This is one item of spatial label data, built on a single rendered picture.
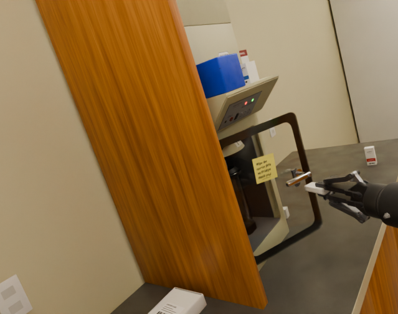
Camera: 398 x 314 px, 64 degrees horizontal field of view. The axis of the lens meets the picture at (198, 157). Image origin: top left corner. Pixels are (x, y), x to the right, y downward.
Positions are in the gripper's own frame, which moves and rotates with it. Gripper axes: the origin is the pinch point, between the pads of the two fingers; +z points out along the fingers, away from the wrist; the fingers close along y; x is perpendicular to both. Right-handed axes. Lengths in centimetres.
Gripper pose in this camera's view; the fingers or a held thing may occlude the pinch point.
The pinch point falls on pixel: (317, 188)
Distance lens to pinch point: 91.7
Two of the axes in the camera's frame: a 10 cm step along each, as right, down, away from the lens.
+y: -3.0, -9.3, -2.0
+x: -8.6, 3.6, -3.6
